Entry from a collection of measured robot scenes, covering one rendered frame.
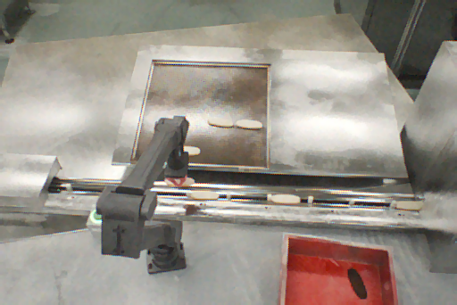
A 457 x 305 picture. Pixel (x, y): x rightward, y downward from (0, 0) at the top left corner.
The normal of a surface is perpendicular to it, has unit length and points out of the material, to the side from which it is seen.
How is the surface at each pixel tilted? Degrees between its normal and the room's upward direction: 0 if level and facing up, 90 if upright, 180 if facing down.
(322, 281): 0
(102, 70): 0
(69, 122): 0
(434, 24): 90
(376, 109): 10
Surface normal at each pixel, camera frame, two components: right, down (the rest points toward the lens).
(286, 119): -0.01, -0.51
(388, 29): -0.07, 0.75
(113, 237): -0.11, 0.24
